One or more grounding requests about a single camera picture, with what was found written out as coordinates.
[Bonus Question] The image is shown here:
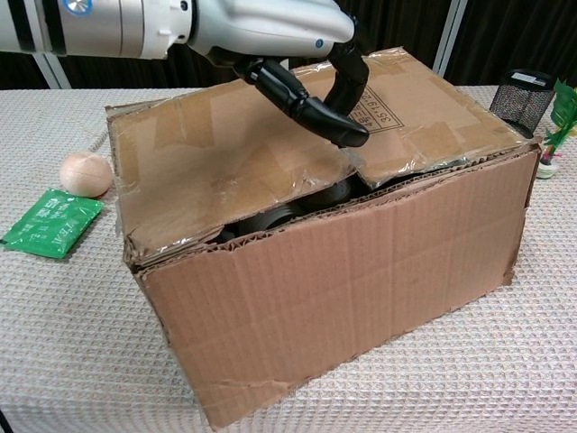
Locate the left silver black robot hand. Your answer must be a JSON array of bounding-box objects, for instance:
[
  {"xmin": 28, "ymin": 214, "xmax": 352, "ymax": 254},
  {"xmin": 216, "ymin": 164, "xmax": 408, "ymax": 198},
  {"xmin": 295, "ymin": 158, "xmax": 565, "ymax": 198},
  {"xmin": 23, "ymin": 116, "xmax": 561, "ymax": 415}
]
[{"xmin": 188, "ymin": 0, "xmax": 371, "ymax": 148}]

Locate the brown taped cardboard box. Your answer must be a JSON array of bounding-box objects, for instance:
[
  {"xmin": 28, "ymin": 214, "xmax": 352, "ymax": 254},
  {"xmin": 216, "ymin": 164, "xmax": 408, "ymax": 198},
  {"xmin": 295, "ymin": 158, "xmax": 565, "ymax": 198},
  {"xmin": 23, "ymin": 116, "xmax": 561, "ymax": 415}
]
[{"xmin": 104, "ymin": 44, "xmax": 542, "ymax": 429}]

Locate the beige wooden ball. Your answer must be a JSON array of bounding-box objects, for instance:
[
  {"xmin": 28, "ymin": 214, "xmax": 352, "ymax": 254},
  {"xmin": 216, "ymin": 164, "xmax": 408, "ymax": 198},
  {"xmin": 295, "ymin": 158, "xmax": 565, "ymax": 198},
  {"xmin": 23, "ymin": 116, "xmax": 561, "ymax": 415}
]
[{"xmin": 60, "ymin": 152, "xmax": 114, "ymax": 198}]

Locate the black mesh pen holder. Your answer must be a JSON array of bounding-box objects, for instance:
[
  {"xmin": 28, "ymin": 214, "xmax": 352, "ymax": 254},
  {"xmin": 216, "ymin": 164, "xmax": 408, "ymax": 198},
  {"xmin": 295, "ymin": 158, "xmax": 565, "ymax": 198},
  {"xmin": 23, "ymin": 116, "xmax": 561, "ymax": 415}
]
[{"xmin": 489, "ymin": 69, "xmax": 556, "ymax": 139}]

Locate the green foil packet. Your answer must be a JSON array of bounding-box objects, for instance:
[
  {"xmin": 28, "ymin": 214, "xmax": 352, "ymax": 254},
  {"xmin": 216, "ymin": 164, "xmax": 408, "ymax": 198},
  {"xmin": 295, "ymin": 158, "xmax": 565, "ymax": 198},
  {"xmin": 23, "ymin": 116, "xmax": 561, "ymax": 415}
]
[{"xmin": 0, "ymin": 188, "xmax": 105, "ymax": 261}]

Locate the small artificial plant toy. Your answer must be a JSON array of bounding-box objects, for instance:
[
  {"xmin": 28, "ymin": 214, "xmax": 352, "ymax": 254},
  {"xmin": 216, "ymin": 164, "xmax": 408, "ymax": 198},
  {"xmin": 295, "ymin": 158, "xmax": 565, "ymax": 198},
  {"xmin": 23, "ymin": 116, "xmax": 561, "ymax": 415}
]
[{"xmin": 536, "ymin": 78, "xmax": 577, "ymax": 180}]

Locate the beige waffle tablecloth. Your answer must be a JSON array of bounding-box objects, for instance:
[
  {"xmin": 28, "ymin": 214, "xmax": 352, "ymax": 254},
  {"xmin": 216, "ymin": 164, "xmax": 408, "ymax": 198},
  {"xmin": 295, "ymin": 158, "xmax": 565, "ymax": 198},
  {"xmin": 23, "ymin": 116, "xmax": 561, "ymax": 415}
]
[{"xmin": 0, "ymin": 83, "xmax": 577, "ymax": 433}]

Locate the white partition frame post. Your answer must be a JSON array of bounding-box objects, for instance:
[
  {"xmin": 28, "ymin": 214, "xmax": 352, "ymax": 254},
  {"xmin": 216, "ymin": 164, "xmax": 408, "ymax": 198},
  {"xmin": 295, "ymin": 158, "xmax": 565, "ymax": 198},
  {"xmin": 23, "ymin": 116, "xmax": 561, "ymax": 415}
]
[
  {"xmin": 434, "ymin": 0, "xmax": 469, "ymax": 85},
  {"xmin": 33, "ymin": 51, "xmax": 72, "ymax": 89}
]

